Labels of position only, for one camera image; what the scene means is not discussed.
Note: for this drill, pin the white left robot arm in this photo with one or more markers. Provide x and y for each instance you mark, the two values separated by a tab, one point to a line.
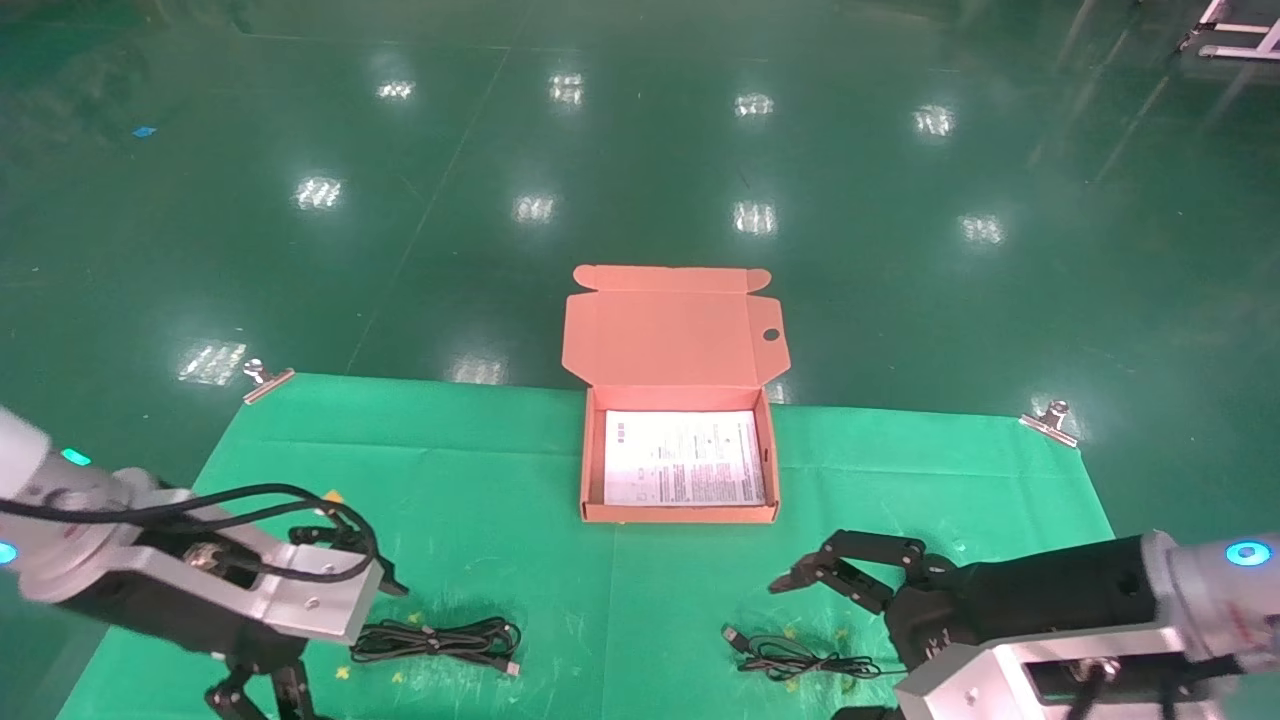
60	540

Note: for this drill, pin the white printed instruction sheet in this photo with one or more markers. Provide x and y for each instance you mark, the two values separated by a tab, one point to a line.
685	460

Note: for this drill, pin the green cloth mat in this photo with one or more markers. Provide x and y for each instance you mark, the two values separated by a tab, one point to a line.
500	470

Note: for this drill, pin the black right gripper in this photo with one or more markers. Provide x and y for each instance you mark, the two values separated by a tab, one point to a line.
1020	600

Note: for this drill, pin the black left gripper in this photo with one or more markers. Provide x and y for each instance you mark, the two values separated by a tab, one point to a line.
180	620

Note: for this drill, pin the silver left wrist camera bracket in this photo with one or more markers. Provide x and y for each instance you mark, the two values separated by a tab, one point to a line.
300	600

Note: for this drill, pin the white metal frame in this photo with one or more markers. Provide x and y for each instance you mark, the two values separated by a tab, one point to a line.
1240	50

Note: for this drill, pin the metal binder clip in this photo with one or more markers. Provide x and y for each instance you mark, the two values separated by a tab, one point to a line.
268	385
1050	425

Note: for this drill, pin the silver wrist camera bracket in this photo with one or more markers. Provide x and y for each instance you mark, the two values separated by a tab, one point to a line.
300	600
970	685

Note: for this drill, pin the orange cardboard box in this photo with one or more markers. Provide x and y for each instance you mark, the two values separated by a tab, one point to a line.
660	330

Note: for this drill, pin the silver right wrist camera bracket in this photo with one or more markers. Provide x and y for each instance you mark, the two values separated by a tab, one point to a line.
970	685

